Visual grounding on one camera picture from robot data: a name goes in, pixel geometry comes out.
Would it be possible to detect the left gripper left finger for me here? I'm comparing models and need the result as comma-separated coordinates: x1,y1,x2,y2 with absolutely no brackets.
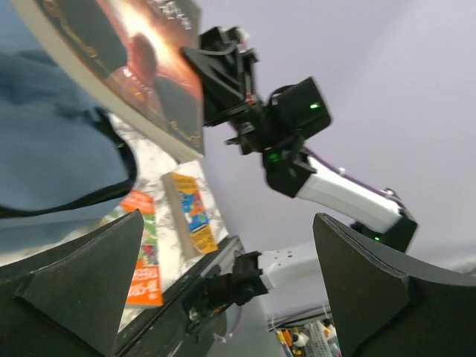
1,211,144,356

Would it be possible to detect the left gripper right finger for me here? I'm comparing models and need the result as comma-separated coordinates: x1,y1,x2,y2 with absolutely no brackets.
313,213,475,357

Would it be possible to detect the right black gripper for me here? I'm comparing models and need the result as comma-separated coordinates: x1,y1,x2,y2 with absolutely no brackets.
181,26,332,176

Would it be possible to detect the orange treehouse book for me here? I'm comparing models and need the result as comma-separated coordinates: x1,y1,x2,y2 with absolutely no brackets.
100,189,163,309

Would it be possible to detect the dark sunset cover book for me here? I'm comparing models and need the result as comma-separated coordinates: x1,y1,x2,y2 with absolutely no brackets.
13,1,204,162

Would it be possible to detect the yellow blue treehouse book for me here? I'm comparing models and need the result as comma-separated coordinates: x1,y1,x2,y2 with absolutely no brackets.
161,172,218,260

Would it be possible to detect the blue student backpack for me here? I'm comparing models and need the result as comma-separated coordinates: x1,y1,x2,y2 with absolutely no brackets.
1,1,138,264

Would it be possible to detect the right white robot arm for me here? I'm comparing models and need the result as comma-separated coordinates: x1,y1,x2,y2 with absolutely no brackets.
181,27,417,251

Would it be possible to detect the aluminium mounting rail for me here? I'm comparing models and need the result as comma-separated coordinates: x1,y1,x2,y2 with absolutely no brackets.
113,237,260,357

